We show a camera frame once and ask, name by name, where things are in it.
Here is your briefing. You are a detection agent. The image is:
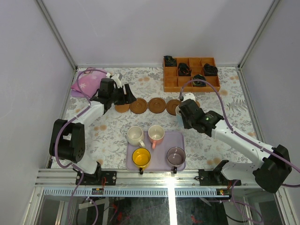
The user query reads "light blue ceramic mug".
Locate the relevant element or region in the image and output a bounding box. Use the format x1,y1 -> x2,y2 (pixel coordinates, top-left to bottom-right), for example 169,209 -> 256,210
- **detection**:
175,106 -> 184,127

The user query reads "dark wooden grooved coaster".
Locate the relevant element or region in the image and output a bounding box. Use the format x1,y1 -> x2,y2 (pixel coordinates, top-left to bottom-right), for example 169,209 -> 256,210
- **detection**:
166,99 -> 181,116
148,97 -> 166,113
129,98 -> 148,114

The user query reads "grey purple ceramic mug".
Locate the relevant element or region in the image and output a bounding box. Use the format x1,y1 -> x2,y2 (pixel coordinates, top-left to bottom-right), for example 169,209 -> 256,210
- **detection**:
166,147 -> 186,166

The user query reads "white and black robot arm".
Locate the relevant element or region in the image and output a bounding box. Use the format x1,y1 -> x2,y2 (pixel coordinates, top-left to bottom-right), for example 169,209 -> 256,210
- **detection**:
179,99 -> 292,193
49,78 -> 136,185

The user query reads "pink folded cloth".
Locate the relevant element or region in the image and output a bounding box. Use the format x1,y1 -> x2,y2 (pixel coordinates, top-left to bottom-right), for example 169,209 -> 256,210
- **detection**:
71,70 -> 107,98

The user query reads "white floral tablecloth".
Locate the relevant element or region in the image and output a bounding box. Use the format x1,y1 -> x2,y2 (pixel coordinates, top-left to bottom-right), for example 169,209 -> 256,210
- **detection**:
51,67 -> 267,169

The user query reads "pink ceramic mug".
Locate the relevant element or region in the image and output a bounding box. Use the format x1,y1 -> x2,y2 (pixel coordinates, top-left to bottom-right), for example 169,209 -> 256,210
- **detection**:
148,125 -> 165,149

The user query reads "dark floral rolled cloth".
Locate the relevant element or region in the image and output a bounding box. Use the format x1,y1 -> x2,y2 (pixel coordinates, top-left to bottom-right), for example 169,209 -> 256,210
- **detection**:
164,55 -> 177,67
192,74 -> 206,87
178,63 -> 192,76
203,63 -> 218,76

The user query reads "white ceramic mug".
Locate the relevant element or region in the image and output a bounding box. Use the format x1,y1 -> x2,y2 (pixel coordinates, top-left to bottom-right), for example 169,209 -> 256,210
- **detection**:
127,126 -> 145,148

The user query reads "lavender plastic serving tray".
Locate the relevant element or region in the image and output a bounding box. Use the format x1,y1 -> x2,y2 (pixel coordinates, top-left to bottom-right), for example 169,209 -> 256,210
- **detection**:
126,131 -> 186,172

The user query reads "orange wooden compartment tray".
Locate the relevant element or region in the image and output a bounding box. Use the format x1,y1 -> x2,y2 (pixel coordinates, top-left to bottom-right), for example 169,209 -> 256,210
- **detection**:
163,55 -> 221,92

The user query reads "yellow ceramic mug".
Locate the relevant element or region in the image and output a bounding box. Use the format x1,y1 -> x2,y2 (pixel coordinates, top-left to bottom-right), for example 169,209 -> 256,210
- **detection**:
132,148 -> 151,170

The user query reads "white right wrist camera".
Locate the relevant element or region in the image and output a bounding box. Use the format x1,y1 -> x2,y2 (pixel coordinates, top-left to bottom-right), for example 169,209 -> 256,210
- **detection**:
179,93 -> 195,102

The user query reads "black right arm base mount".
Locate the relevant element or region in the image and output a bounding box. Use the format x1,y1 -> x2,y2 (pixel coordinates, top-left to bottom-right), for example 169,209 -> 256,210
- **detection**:
194,160 -> 242,187

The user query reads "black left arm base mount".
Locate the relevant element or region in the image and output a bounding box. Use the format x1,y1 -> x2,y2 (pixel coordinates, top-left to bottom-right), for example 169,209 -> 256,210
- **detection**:
80,162 -> 117,186

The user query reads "aluminium front frame rail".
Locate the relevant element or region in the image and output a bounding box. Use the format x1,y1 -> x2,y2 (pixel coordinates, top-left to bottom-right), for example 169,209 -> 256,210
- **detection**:
35,168 -> 287,188

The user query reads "blue slotted cable duct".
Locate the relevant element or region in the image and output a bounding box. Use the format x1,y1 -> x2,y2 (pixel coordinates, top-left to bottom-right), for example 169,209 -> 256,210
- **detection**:
44,187 -> 222,197

